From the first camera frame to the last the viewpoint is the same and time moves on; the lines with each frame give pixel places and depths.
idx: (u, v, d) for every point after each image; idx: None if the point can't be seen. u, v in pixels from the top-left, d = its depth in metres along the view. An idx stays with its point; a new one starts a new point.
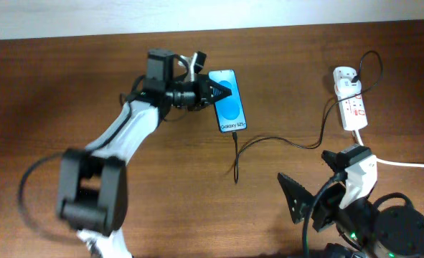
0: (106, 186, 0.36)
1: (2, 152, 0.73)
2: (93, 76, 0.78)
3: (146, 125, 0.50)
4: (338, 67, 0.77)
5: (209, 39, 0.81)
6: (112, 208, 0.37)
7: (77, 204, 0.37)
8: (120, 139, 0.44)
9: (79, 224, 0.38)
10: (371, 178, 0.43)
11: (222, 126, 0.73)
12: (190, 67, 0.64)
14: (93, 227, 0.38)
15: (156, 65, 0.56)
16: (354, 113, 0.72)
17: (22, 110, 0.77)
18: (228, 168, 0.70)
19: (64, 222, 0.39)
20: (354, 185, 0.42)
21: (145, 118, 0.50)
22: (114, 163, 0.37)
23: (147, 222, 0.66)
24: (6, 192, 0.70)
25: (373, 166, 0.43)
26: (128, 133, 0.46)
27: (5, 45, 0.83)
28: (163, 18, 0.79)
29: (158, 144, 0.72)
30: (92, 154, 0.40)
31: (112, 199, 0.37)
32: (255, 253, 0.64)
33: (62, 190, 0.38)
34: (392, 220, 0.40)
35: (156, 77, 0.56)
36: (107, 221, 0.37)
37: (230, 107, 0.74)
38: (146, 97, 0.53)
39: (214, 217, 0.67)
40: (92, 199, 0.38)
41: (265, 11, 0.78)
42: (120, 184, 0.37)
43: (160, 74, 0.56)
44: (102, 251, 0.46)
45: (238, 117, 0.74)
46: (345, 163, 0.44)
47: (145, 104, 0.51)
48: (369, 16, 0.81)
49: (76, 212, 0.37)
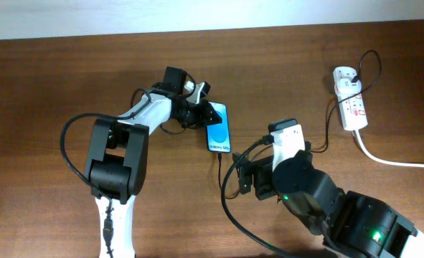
0: (132, 149, 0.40)
1: (2, 152, 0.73)
2: (95, 77, 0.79)
3: (162, 116, 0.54)
4: (338, 67, 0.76)
5: (210, 40, 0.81)
6: (135, 169, 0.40)
7: (107, 167, 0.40)
8: (143, 115, 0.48)
9: (108, 185, 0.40)
10: (294, 142, 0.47)
11: (209, 145, 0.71)
12: (198, 90, 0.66)
14: (120, 188, 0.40)
15: (173, 76, 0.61)
16: (354, 113, 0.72)
17: (21, 110, 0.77)
18: (228, 168, 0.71)
19: (92, 183, 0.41)
20: (277, 147, 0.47)
21: (163, 107, 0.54)
22: (138, 130, 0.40)
23: (148, 222, 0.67)
24: (4, 192, 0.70)
25: (297, 134, 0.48)
26: (149, 112, 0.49)
27: (4, 45, 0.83)
28: (163, 18, 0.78)
29: (158, 144, 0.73)
30: (119, 121, 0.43)
31: (136, 160, 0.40)
32: (255, 253, 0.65)
33: (91, 154, 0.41)
34: (284, 168, 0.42)
35: (171, 84, 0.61)
36: (131, 183, 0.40)
37: (219, 128, 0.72)
38: (161, 91, 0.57)
39: (214, 217, 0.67)
40: (117, 163, 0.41)
41: (266, 12, 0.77)
42: (143, 149, 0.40)
43: (175, 82, 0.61)
44: (121, 223, 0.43)
45: (224, 140, 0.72)
46: (272, 129, 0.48)
47: (161, 96, 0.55)
48: (369, 16, 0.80)
49: (103, 175, 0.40)
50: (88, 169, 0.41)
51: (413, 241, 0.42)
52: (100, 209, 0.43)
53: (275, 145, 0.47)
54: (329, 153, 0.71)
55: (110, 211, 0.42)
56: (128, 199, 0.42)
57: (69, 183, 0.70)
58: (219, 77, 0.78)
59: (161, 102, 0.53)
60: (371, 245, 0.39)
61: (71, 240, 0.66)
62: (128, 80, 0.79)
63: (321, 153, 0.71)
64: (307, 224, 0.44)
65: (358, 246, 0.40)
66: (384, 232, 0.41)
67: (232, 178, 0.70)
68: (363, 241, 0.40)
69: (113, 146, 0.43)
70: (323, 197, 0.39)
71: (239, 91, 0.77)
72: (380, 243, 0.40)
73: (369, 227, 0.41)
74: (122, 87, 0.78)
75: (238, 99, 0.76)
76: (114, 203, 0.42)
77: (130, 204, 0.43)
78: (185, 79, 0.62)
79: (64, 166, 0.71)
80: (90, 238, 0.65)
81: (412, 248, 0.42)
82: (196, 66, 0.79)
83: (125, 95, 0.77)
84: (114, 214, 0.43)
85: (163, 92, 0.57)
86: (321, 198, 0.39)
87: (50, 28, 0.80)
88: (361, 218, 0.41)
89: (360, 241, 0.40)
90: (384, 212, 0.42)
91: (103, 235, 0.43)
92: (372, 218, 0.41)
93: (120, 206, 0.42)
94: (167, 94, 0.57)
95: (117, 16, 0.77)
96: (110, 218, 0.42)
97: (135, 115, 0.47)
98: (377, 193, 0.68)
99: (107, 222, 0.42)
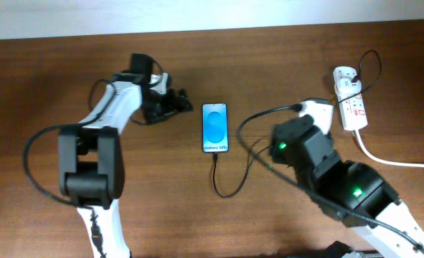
0: (105, 154, 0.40)
1: (2, 152, 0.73)
2: (95, 76, 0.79)
3: (130, 104, 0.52)
4: (338, 67, 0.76)
5: (210, 39, 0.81)
6: (111, 173, 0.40)
7: (81, 177, 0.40)
8: (110, 112, 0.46)
9: (86, 193, 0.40)
10: (323, 117, 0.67)
11: (204, 147, 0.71)
12: (162, 81, 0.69)
14: (98, 195, 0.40)
15: (141, 61, 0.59)
16: (354, 113, 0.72)
17: (22, 110, 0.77)
18: (234, 169, 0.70)
19: (68, 195, 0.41)
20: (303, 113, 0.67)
21: (133, 95, 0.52)
22: (107, 133, 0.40)
23: (148, 222, 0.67)
24: (4, 192, 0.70)
25: (326, 111, 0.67)
26: (117, 107, 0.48)
27: (5, 46, 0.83)
28: (163, 18, 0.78)
29: (158, 143, 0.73)
30: (84, 127, 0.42)
31: (110, 165, 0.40)
32: (255, 253, 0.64)
33: (62, 167, 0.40)
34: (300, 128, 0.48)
35: (139, 70, 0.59)
36: (109, 187, 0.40)
37: (215, 129, 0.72)
38: (127, 77, 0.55)
39: (214, 217, 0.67)
40: (92, 170, 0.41)
41: (266, 11, 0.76)
42: (115, 153, 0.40)
43: (143, 68, 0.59)
44: (106, 228, 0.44)
45: (221, 140, 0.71)
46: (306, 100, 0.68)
47: (128, 83, 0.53)
48: (369, 16, 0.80)
49: (79, 185, 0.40)
50: (62, 182, 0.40)
51: (394, 210, 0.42)
52: (84, 218, 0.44)
53: (300, 112, 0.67)
54: None
55: (95, 218, 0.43)
56: (110, 204, 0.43)
57: None
58: (219, 77, 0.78)
59: (128, 91, 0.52)
60: (350, 198, 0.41)
61: (70, 239, 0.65)
62: None
63: None
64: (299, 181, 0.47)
65: (338, 198, 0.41)
66: (367, 192, 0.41)
67: (239, 179, 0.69)
68: (343, 193, 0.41)
69: (85, 151, 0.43)
70: (316, 148, 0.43)
71: (239, 90, 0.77)
72: (359, 199, 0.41)
73: (351, 184, 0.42)
74: None
75: (238, 99, 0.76)
76: (97, 209, 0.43)
77: (113, 208, 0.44)
78: (151, 67, 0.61)
79: None
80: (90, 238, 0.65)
81: (390, 214, 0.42)
82: (196, 67, 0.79)
83: None
84: (100, 221, 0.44)
85: (128, 77, 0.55)
86: (310, 146, 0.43)
87: (50, 26, 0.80)
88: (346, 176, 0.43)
89: (341, 193, 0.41)
90: (370, 176, 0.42)
91: (93, 241, 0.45)
92: (358, 178, 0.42)
93: (103, 212, 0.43)
94: (133, 79, 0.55)
95: (116, 16, 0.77)
96: (95, 225, 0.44)
97: (101, 115, 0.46)
98: None
99: (94, 229, 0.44)
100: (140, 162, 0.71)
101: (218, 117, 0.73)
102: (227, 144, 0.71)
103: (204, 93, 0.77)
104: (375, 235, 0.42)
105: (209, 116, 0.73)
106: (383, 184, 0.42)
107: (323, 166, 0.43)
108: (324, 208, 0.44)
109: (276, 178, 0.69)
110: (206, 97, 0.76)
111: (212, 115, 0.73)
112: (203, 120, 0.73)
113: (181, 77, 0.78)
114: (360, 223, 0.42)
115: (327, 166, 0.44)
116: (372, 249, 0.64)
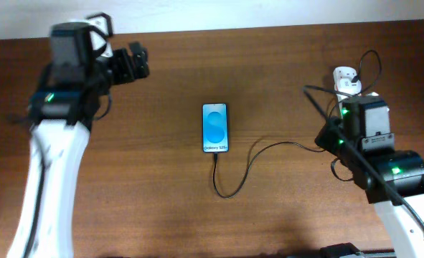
0: None
1: (3, 153, 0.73)
2: None
3: (72, 163, 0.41)
4: (338, 67, 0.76)
5: (210, 39, 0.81)
6: None
7: None
8: (48, 219, 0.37)
9: None
10: None
11: (204, 147, 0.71)
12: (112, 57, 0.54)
14: None
15: (73, 72, 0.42)
16: None
17: (23, 110, 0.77)
18: (235, 168, 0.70)
19: None
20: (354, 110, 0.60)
21: (72, 152, 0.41)
22: None
23: (148, 222, 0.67)
24: (7, 193, 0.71)
25: None
26: (54, 198, 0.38)
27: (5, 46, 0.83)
28: (162, 18, 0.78)
29: (158, 144, 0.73)
30: None
31: None
32: (255, 253, 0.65)
33: None
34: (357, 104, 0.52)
35: (69, 62, 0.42)
36: None
37: (215, 129, 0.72)
38: (59, 93, 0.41)
39: (214, 217, 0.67)
40: None
41: (266, 11, 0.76)
42: None
43: (74, 59, 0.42)
44: None
45: (221, 140, 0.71)
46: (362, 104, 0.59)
47: (59, 122, 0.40)
48: (369, 16, 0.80)
49: None
50: None
51: None
52: None
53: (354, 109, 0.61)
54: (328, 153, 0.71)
55: None
56: None
57: None
58: (219, 77, 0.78)
59: (63, 152, 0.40)
60: (388, 171, 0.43)
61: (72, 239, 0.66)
62: None
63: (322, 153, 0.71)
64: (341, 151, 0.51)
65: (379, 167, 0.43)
66: (406, 173, 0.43)
67: (239, 179, 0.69)
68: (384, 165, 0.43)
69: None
70: (371, 121, 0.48)
71: (239, 90, 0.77)
72: (397, 175, 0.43)
73: (393, 161, 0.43)
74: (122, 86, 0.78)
75: (238, 99, 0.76)
76: None
77: None
78: (89, 42, 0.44)
79: None
80: (92, 237, 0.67)
81: (420, 203, 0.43)
82: (196, 67, 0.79)
83: (125, 94, 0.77)
84: None
85: (63, 99, 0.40)
86: (368, 114, 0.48)
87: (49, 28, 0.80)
88: (392, 155, 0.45)
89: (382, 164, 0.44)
90: (415, 163, 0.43)
91: None
92: (402, 158, 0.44)
93: None
94: (67, 95, 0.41)
95: (117, 16, 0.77)
96: None
97: (35, 233, 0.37)
98: None
99: None
100: (140, 162, 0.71)
101: (218, 118, 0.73)
102: (227, 144, 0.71)
103: (204, 94, 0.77)
104: (394, 215, 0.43)
105: (209, 117, 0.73)
106: (422, 172, 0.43)
107: (374, 140, 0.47)
108: (357, 176, 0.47)
109: (276, 178, 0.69)
110: (206, 97, 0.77)
111: (213, 115, 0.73)
112: (203, 120, 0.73)
113: (181, 77, 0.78)
114: (384, 199, 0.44)
115: (377, 142, 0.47)
116: (371, 249, 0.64)
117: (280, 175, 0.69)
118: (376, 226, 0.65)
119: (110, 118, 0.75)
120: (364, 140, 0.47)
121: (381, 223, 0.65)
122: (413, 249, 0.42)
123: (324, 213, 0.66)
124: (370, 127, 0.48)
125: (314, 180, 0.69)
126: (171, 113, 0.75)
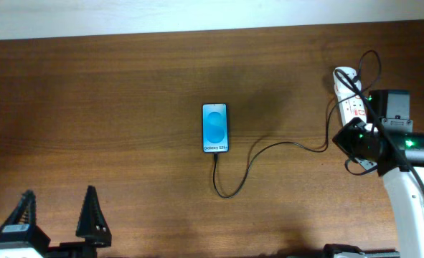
0: None
1: (3, 152, 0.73)
2: (95, 77, 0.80)
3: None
4: (338, 67, 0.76)
5: (210, 39, 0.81)
6: None
7: None
8: None
9: None
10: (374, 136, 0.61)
11: (204, 147, 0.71)
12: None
14: None
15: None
16: (354, 113, 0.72)
17: (23, 110, 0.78)
18: (236, 169, 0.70)
19: None
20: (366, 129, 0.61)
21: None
22: None
23: (148, 222, 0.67)
24: (6, 193, 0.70)
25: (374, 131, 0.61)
26: None
27: (5, 46, 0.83)
28: (162, 18, 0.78)
29: (158, 144, 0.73)
30: None
31: None
32: (255, 253, 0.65)
33: None
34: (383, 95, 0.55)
35: None
36: None
37: (215, 130, 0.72)
38: None
39: (214, 217, 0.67)
40: None
41: (267, 11, 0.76)
42: None
43: None
44: None
45: (221, 140, 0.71)
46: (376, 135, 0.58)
47: None
48: (370, 16, 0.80)
49: None
50: None
51: None
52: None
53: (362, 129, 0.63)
54: (328, 153, 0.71)
55: None
56: None
57: (69, 182, 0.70)
58: (219, 78, 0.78)
59: None
60: (401, 140, 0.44)
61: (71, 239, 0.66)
62: (128, 80, 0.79)
63: (323, 153, 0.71)
64: (364, 140, 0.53)
65: (394, 137, 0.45)
66: (418, 146, 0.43)
67: (239, 179, 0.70)
68: (397, 136, 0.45)
69: None
70: (394, 105, 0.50)
71: (239, 91, 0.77)
72: (410, 145, 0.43)
73: (407, 135, 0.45)
74: (122, 87, 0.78)
75: (238, 99, 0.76)
76: None
77: None
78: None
79: (64, 166, 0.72)
80: None
81: None
82: (196, 67, 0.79)
83: (125, 94, 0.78)
84: None
85: None
86: (390, 98, 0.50)
87: (49, 28, 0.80)
88: (409, 132, 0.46)
89: (397, 135, 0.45)
90: None
91: None
92: (417, 135, 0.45)
93: None
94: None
95: (117, 16, 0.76)
96: None
97: None
98: (377, 193, 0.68)
99: None
100: (140, 163, 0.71)
101: (219, 118, 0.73)
102: (227, 144, 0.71)
103: (204, 94, 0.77)
104: (402, 181, 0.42)
105: (209, 117, 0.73)
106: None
107: (392, 122, 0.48)
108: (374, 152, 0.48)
109: (276, 178, 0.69)
110: (206, 98, 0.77)
111: (213, 116, 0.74)
112: (203, 120, 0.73)
113: (181, 77, 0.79)
114: (392, 168, 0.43)
115: (394, 124, 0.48)
116: (372, 249, 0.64)
117: (280, 175, 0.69)
118: (376, 226, 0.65)
119: (110, 119, 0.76)
120: (383, 120, 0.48)
121: (380, 223, 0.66)
122: (413, 216, 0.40)
123: (324, 213, 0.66)
124: (391, 110, 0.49)
125: (315, 180, 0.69)
126: (171, 114, 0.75)
